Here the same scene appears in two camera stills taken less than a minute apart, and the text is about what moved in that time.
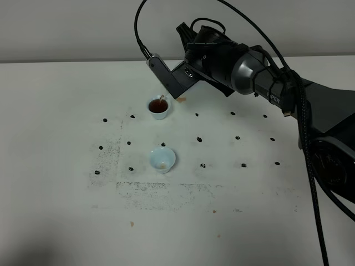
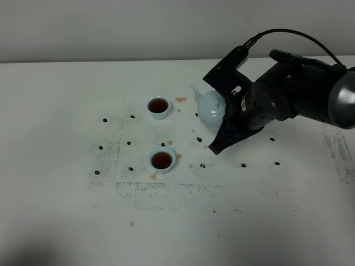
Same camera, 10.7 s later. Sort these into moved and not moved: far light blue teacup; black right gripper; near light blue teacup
Moved: black right gripper
Not moved: far light blue teacup; near light blue teacup
